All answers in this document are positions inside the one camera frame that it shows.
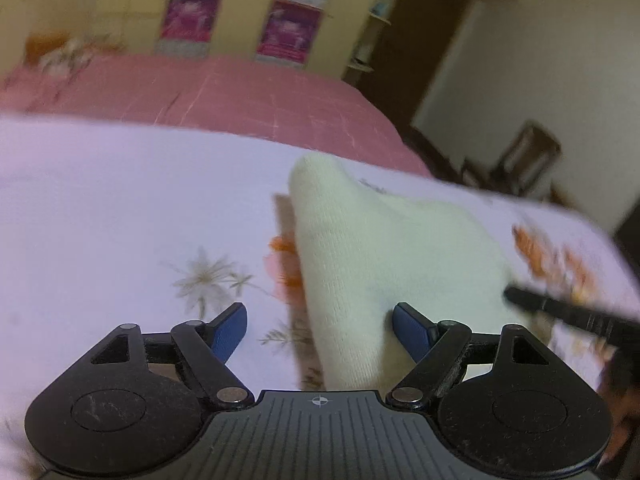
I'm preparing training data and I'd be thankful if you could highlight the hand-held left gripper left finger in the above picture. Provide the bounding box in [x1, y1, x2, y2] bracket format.
[90, 302, 256, 410]

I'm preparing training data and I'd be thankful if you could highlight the dark wooden chair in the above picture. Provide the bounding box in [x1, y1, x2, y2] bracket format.
[460, 120, 563, 198]

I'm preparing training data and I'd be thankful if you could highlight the pink quilted bedspread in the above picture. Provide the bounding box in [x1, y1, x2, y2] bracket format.
[0, 52, 436, 178]

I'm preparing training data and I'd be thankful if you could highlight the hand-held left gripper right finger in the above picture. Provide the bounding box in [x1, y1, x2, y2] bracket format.
[385, 302, 551, 410]

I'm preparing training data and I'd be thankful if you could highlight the cream corner shelf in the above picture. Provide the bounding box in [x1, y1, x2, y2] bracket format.
[344, 0, 417, 87]

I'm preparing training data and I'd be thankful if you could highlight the cream knitted garment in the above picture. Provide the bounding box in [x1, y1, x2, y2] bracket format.
[287, 154, 531, 392]

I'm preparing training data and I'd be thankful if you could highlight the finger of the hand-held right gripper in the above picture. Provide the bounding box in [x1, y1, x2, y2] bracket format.
[504, 286, 640, 348]

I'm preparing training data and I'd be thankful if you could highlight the floral printed bed sheet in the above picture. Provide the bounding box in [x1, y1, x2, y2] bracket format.
[0, 115, 640, 480]

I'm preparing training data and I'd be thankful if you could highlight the dark brown wooden door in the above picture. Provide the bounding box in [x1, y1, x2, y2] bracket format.
[360, 0, 486, 131]

